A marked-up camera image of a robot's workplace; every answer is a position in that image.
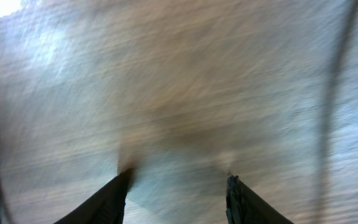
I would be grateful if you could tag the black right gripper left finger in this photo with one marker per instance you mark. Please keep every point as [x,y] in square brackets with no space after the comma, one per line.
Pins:
[106,206]

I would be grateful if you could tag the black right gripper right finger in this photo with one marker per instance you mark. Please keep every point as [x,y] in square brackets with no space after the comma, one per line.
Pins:
[244,206]

